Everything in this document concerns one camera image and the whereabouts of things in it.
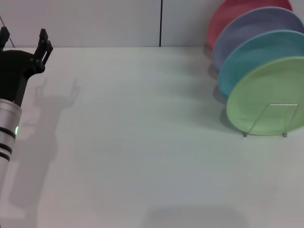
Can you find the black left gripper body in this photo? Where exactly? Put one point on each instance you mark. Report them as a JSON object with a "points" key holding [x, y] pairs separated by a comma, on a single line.
{"points": [[14, 71]]}

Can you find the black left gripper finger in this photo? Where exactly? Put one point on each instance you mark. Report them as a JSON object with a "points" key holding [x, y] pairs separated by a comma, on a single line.
{"points": [[44, 51], [3, 38]]}

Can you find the green round plate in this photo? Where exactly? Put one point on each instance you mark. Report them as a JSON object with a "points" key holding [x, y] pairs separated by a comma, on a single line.
{"points": [[266, 95]]}

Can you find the red round plate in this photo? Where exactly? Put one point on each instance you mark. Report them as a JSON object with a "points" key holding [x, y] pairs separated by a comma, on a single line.
{"points": [[221, 19]]}

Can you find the blue round plate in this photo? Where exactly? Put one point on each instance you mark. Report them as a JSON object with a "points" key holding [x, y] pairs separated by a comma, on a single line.
{"points": [[237, 64]]}

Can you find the purple round plate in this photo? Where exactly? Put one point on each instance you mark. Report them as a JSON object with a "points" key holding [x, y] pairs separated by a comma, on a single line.
{"points": [[249, 26]]}

